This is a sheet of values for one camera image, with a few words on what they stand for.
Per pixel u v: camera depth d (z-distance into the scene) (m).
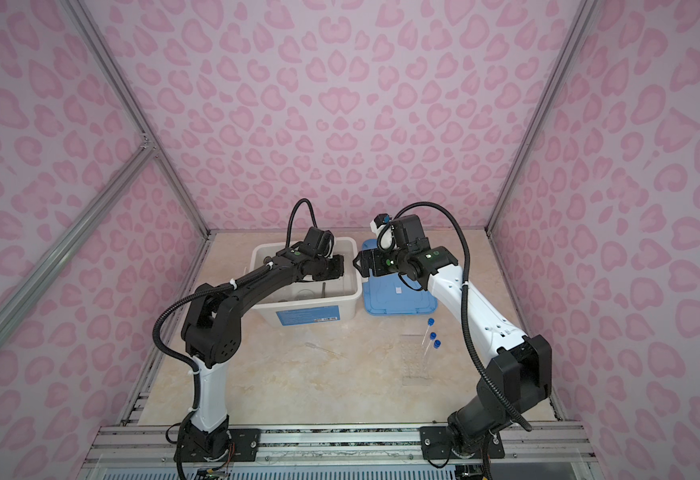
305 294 1.00
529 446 0.73
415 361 0.87
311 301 0.82
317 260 0.73
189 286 1.07
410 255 0.60
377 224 0.72
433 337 0.75
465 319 0.45
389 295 1.01
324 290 1.03
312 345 0.90
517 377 0.41
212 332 0.53
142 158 0.87
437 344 0.74
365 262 0.71
